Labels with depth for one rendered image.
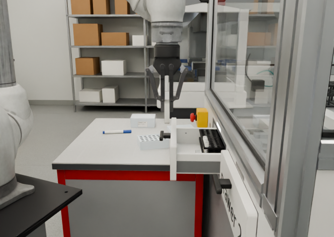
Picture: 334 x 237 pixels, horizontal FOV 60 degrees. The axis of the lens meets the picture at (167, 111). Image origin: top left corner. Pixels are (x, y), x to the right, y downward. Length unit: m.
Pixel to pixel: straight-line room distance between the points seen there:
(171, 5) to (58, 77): 4.90
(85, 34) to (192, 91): 3.42
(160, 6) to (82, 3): 4.18
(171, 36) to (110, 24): 4.49
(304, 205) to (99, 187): 0.88
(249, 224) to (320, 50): 0.31
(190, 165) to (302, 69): 0.54
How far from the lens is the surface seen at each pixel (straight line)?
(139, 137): 1.26
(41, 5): 5.69
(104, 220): 1.26
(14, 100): 1.01
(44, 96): 5.80
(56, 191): 0.94
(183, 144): 1.06
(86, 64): 4.96
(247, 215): 0.53
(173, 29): 0.82
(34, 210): 0.87
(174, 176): 0.84
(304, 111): 0.38
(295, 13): 0.39
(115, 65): 4.81
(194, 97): 1.73
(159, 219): 1.22
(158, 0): 0.82
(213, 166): 0.85
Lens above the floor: 1.21
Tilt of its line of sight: 14 degrees down
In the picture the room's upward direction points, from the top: straight up
